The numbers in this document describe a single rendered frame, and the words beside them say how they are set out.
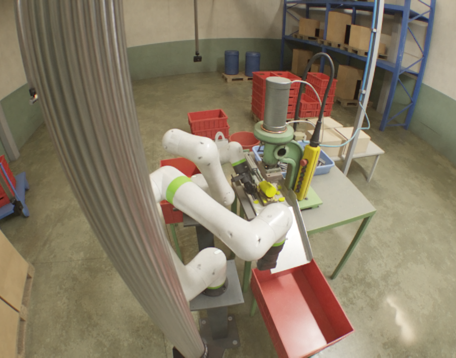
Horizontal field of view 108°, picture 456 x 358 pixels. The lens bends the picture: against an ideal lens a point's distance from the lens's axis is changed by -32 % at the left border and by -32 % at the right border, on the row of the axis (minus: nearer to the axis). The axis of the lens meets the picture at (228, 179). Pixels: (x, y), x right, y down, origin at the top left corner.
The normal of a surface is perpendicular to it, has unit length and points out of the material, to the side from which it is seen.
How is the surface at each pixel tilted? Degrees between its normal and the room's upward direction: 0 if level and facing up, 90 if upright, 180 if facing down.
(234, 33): 90
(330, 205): 0
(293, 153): 90
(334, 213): 0
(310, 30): 90
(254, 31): 90
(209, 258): 1
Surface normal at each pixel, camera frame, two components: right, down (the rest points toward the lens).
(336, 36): 0.25, 0.59
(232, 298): 0.00, -0.79
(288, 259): 0.12, -0.39
